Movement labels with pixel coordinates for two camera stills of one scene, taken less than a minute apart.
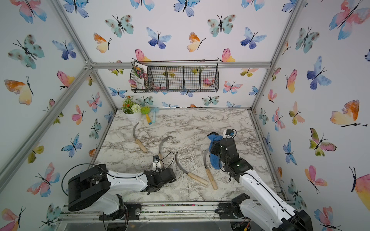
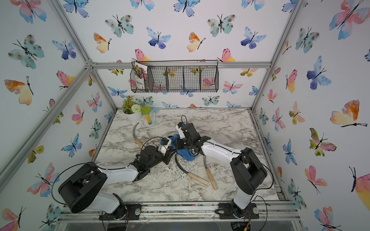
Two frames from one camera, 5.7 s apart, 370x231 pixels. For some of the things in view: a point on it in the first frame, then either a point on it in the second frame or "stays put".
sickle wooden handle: (140, 145) stays put
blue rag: (215, 160) → (184, 152)
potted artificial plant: (131, 111) stays put
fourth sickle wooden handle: (212, 180) stays put
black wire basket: (175, 76) stays put
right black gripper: (218, 144) → (178, 144)
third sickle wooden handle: (198, 178) stays put
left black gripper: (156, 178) → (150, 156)
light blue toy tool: (154, 109) stays put
